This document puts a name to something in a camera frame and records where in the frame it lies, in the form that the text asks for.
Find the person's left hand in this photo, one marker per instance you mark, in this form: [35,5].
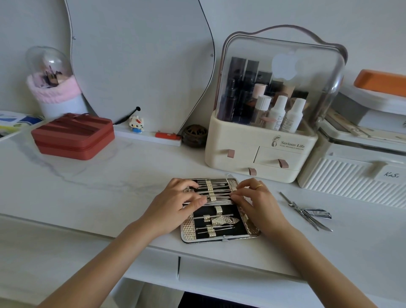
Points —
[165,209]

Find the person's right hand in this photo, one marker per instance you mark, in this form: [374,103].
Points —
[261,208]

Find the person's right thumb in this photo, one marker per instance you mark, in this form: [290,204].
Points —
[240,198]

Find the person's left thumb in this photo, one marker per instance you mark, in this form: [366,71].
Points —
[196,202]

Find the thin silver cuticle pusher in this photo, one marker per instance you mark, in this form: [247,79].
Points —
[219,199]

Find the metallic manicure kit case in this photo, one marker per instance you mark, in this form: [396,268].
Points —
[244,228]

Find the person's left forearm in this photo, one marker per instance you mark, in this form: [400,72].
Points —
[104,260]

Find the person's right forearm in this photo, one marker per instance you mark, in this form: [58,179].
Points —
[312,266]

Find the thin silver manicure pick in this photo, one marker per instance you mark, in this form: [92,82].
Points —
[201,217]
[219,227]

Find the row of silver manicure tools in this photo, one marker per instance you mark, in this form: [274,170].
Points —
[213,189]

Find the patterned silver nail clipper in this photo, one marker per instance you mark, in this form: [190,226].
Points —
[225,220]

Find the wide cream organizer drawer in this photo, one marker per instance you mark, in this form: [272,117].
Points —
[228,169]

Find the small cream organizer drawer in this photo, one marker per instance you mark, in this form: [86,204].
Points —
[272,157]

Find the cream cosmetic organizer clear lid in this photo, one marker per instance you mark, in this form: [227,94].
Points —
[260,149]

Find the silver small scissors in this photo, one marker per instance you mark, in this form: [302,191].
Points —
[296,208]

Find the dark round carved holder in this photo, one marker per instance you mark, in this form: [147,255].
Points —
[194,135]

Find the orange lighter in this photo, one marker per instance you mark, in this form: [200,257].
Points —
[167,135]

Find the silver tweezers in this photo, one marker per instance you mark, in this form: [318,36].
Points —
[322,224]

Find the clear bottle white cap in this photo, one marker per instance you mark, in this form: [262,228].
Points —
[260,109]

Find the white squeeze bottle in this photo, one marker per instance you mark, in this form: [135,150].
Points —
[276,114]

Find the white labelled bottle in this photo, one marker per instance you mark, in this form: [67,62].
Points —
[293,117]

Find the white cat block figurine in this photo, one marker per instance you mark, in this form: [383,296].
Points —
[136,123]

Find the white ribbed storage box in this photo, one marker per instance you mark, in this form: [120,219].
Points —
[342,177]

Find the cluster of dark cosmetic containers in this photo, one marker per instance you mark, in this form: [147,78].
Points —
[241,92]

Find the black hair stick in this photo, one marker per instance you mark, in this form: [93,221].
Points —
[128,115]

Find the red zip jewelry box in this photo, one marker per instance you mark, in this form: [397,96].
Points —
[73,136]

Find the white paper label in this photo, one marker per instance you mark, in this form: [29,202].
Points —
[387,174]

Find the wavy frameless mirror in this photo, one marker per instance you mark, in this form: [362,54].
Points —
[139,60]

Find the white smooth storage box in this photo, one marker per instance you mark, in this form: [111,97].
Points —
[377,104]

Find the clear domed brush holder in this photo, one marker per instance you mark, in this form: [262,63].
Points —
[60,104]

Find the pink fluffy band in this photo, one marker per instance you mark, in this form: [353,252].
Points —
[69,90]

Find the orange tray lid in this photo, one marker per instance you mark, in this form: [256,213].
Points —
[380,79]

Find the blue and white paper sheets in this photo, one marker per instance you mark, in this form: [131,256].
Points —
[16,123]

